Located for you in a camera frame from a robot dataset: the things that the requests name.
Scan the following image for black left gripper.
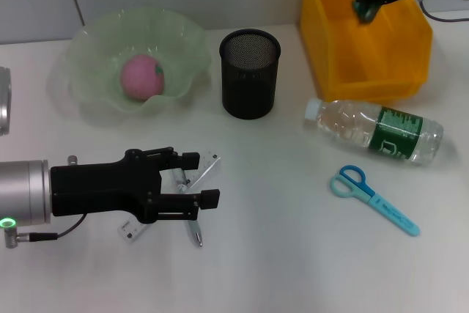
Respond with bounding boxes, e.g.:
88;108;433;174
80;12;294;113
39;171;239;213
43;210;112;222
50;147;221;224

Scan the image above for green plastic scrap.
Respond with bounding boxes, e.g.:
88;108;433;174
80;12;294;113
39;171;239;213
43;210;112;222
352;0;378;25

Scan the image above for pink toy peach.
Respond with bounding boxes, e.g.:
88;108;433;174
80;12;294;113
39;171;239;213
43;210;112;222
120;54;166;100

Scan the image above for clear green-label water bottle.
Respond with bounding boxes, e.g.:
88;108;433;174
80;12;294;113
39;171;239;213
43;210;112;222
303;97;444;167

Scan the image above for blue plastic scissors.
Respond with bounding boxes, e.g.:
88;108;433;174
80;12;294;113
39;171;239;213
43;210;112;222
329;165;421;237

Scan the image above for transparent plastic ruler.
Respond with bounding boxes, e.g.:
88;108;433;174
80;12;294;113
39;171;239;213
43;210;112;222
117;150;222;244

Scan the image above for grey clear ballpoint pen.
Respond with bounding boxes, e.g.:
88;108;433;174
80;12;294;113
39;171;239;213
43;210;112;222
168;168;204;248

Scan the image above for green glass fruit bowl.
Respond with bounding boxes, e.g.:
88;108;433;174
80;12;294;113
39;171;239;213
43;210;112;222
47;7;213;116

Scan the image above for black mesh pen holder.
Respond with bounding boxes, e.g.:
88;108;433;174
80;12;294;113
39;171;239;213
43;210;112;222
218;29;282;120

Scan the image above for yellow plastic bin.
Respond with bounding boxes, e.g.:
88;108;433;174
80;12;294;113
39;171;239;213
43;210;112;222
300;0;434;104

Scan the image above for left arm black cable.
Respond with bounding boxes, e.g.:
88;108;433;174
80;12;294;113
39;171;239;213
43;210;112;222
3;213;87;250

